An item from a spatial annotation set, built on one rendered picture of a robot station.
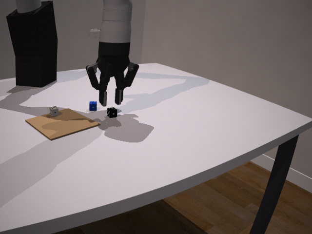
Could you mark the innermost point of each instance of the tan flat mat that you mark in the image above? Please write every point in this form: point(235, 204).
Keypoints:
point(66, 123)

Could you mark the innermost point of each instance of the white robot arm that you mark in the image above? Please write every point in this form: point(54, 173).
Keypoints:
point(116, 19)

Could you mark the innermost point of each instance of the grey die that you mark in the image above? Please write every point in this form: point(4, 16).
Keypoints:
point(54, 111)

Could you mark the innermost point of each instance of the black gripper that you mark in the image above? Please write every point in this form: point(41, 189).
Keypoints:
point(113, 59)

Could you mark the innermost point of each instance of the black die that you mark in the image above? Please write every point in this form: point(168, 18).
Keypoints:
point(111, 112)

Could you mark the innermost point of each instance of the dark blue die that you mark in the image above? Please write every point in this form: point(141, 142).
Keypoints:
point(92, 106)

